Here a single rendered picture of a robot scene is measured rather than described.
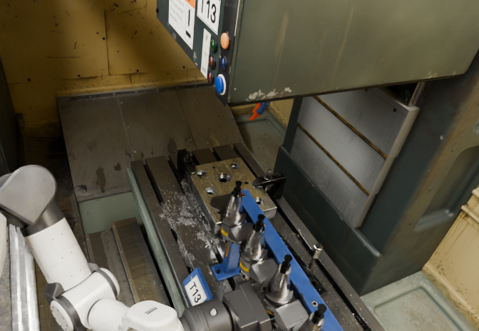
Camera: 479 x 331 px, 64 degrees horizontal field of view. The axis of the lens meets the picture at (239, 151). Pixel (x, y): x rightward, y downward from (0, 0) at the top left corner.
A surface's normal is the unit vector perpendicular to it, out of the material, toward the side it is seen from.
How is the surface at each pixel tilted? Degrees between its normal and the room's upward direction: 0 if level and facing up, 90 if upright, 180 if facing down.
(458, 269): 90
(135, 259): 8
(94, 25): 90
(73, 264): 50
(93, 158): 24
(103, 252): 8
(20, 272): 0
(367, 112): 90
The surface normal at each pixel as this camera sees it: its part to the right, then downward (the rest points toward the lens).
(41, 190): 0.69, -0.16
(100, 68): 0.44, 0.59
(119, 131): 0.34, -0.49
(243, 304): 0.13, -0.80
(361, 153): -0.88, 0.17
